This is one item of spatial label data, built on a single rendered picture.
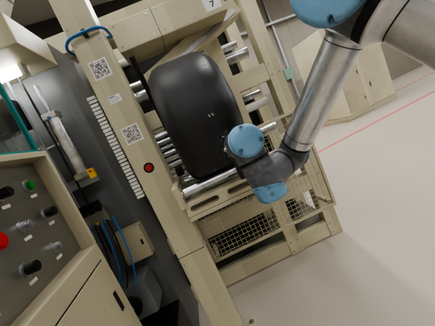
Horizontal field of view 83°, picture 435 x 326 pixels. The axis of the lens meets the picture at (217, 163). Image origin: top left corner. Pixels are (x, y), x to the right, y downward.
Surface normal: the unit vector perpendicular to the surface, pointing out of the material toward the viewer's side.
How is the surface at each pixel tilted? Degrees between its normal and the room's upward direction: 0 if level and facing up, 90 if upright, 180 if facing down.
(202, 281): 90
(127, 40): 90
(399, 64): 90
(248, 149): 83
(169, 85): 59
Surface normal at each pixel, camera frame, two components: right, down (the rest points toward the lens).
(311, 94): -0.73, 0.36
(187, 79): -0.10, -0.37
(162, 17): 0.12, 0.11
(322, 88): -0.38, 0.57
